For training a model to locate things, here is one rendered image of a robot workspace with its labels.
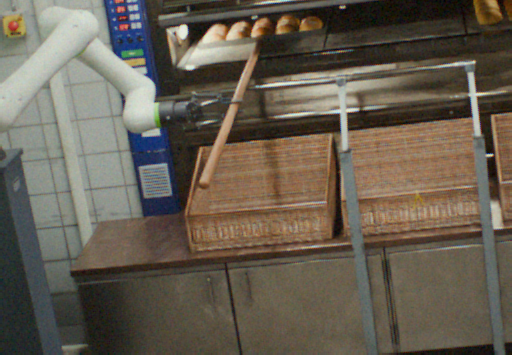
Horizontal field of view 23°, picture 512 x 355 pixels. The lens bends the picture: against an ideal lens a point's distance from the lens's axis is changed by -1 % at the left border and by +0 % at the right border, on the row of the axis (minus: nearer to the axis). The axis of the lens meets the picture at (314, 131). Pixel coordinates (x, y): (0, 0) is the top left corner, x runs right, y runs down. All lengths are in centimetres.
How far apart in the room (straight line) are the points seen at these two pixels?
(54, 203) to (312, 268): 126
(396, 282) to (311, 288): 32
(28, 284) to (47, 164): 115
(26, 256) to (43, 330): 28
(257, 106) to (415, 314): 107
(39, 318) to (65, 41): 96
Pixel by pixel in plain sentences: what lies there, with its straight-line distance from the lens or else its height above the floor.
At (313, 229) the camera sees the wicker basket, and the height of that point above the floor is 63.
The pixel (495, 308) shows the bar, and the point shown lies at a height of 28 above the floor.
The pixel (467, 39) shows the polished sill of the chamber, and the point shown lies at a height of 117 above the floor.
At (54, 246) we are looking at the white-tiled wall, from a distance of 561.
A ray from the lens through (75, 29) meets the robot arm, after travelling 426.
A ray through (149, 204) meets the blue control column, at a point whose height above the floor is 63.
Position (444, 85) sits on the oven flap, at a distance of 516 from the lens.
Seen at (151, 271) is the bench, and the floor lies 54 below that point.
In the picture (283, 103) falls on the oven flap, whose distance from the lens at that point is 521.
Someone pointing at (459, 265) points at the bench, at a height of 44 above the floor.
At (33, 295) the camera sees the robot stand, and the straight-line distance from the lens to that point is 447.
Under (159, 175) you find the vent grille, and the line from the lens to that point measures 535.
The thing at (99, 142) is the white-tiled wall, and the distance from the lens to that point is 539.
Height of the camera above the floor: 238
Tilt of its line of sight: 17 degrees down
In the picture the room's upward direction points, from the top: 8 degrees counter-clockwise
